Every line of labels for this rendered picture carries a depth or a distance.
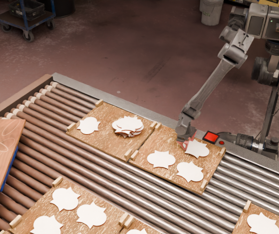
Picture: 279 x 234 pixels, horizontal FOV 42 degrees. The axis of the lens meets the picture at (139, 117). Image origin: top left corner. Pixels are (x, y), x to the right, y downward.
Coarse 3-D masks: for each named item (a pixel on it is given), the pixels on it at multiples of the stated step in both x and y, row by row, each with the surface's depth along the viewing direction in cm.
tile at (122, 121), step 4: (124, 116) 207; (120, 120) 204; (124, 120) 204; (128, 120) 204; (132, 120) 204; (136, 120) 204; (120, 124) 202; (124, 124) 202; (128, 124) 202; (132, 124) 202; (136, 124) 202; (140, 124) 202; (120, 128) 200; (124, 128) 199; (128, 128) 199; (132, 128) 199; (136, 128) 199; (140, 128) 201
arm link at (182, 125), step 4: (184, 108) 180; (184, 112) 183; (200, 112) 180; (184, 116) 181; (188, 116) 182; (196, 116) 181; (180, 120) 181; (184, 120) 179; (188, 120) 180; (176, 124) 181; (180, 124) 178; (184, 124) 177; (176, 128) 179; (180, 128) 178; (184, 128) 177; (176, 132) 181; (180, 132) 180; (184, 132) 179
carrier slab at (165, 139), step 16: (160, 128) 208; (144, 144) 198; (160, 144) 198; (176, 144) 198; (208, 144) 198; (144, 160) 189; (176, 160) 189; (192, 160) 189; (208, 160) 189; (160, 176) 182; (176, 176) 181; (208, 176) 181
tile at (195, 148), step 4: (184, 144) 196; (188, 144) 196; (192, 144) 196; (196, 144) 196; (200, 144) 196; (204, 144) 197; (188, 148) 194; (192, 148) 194; (196, 148) 194; (200, 148) 194; (204, 148) 194; (188, 152) 192; (192, 152) 192; (196, 152) 192; (200, 152) 192; (204, 152) 192; (208, 152) 192; (196, 156) 190; (200, 156) 191; (204, 156) 190
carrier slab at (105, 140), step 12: (96, 108) 222; (108, 108) 222; (108, 120) 213; (144, 120) 214; (72, 132) 205; (96, 132) 205; (108, 132) 205; (144, 132) 205; (96, 144) 197; (108, 144) 197; (120, 144) 198; (132, 144) 198; (120, 156) 191
